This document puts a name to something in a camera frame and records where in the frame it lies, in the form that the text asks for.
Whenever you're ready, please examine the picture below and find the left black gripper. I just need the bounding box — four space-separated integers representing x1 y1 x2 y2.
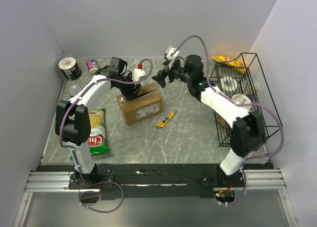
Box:
114 72 142 100

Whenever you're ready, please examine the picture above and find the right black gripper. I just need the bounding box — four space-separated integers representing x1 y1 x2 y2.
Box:
152 58 192 89

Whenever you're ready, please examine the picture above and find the brown cardboard express box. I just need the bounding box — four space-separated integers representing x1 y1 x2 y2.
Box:
116 82 163 125

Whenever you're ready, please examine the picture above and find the yellow utility knife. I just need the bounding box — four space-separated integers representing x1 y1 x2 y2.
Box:
156 112 176 129

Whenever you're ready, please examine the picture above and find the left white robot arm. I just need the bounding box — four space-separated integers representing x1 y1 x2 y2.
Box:
55 57 148 188

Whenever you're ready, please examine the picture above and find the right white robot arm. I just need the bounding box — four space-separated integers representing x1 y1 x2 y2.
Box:
152 55 266 187

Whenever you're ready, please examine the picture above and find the purple yogurt cup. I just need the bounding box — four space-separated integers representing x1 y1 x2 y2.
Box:
86 59 99 74

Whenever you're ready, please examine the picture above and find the tin food can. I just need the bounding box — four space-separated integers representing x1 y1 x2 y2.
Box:
68 85 82 97

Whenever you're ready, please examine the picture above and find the green Chuba chips bag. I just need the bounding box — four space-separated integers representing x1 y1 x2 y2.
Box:
88 108 110 156

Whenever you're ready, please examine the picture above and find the black cylindrical snack can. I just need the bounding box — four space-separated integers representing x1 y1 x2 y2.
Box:
58 57 82 81

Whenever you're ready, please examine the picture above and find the yellow chips bag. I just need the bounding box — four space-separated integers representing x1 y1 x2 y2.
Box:
211 55 247 75

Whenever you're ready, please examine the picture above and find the green packet in rack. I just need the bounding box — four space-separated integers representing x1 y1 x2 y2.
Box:
218 115 228 128

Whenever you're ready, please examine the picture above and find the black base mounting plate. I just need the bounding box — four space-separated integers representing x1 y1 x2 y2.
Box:
68 164 273 201

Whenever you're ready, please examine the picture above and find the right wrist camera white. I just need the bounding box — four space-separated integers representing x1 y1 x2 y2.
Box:
164 46 179 61

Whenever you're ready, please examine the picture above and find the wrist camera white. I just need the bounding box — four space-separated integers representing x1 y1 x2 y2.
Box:
164 46 179 61
132 63 147 83

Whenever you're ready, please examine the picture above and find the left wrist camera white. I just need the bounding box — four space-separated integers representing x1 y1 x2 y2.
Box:
132 63 147 83

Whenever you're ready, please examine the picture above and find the black wire rack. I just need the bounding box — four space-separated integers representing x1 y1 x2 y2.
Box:
210 53 280 139

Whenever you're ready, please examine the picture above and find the aluminium rail frame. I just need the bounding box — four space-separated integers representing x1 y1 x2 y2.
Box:
24 170 286 192

